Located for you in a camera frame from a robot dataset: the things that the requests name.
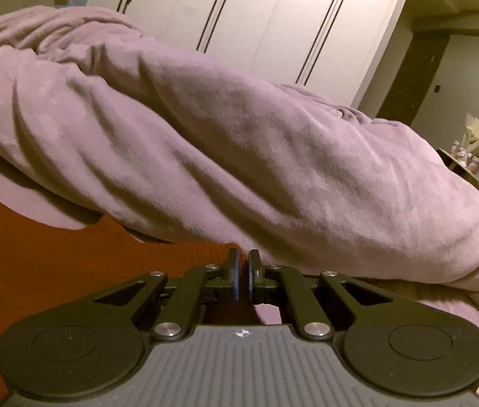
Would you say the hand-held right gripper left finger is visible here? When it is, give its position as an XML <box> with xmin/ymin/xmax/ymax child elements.
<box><xmin>92</xmin><ymin>248</ymin><xmax>242</xmax><ymax>342</ymax></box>

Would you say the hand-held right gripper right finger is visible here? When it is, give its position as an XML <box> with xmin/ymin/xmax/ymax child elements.
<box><xmin>246</xmin><ymin>248</ymin><xmax>398</xmax><ymax>342</ymax></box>

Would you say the brown knit cardigan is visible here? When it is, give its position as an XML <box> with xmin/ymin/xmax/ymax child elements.
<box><xmin>0</xmin><ymin>172</ymin><xmax>259</xmax><ymax>407</ymax></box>

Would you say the lilac fleece duvet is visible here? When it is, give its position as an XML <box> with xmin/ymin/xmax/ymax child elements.
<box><xmin>0</xmin><ymin>6</ymin><xmax>479</xmax><ymax>311</ymax></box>

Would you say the lilac bed sheet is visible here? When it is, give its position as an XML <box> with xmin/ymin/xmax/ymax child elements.
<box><xmin>0</xmin><ymin>139</ymin><xmax>479</xmax><ymax>407</ymax></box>

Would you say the small side table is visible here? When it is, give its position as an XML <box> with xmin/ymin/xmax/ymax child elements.
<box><xmin>436</xmin><ymin>148</ymin><xmax>479</xmax><ymax>189</ymax></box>

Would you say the dark door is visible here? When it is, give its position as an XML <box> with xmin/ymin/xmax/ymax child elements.
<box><xmin>376</xmin><ymin>33</ymin><xmax>451</xmax><ymax>127</ymax></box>

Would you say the wrapped flower bouquet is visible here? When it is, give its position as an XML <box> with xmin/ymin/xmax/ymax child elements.
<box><xmin>448</xmin><ymin>112</ymin><xmax>479</xmax><ymax>173</ymax></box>

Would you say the white wardrobe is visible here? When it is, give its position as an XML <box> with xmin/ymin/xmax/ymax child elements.
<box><xmin>86</xmin><ymin>0</ymin><xmax>419</xmax><ymax>120</ymax></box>

